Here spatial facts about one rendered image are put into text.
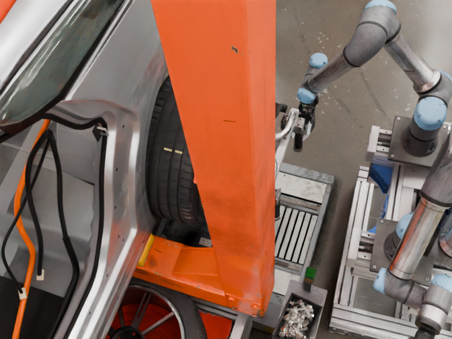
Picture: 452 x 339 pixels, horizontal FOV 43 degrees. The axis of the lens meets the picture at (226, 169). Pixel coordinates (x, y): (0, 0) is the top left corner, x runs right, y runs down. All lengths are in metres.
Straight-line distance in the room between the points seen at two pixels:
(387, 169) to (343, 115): 1.02
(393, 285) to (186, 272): 0.84
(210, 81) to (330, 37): 2.91
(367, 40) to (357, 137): 1.40
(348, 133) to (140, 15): 1.93
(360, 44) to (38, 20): 1.12
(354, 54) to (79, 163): 1.08
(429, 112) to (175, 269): 1.17
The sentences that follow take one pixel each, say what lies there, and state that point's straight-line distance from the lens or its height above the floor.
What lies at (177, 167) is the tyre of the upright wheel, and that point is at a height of 1.08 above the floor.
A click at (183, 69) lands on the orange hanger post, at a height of 2.10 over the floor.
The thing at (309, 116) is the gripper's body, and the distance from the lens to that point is 2.43.
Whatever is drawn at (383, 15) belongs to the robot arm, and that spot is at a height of 1.34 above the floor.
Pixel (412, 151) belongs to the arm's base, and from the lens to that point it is 2.45.
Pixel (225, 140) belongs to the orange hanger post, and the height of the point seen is 1.89.
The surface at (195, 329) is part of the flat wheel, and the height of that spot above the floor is 0.50.
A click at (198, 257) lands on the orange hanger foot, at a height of 0.76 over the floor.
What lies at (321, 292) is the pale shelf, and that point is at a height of 0.45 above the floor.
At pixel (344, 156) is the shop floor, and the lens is 3.37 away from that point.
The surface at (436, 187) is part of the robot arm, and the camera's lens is 1.72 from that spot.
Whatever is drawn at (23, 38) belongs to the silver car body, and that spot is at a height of 1.86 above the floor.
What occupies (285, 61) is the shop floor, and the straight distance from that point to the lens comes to 3.76.
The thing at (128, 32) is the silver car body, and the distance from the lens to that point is 1.76.
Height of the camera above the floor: 2.89
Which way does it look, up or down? 60 degrees down
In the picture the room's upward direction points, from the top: 9 degrees counter-clockwise
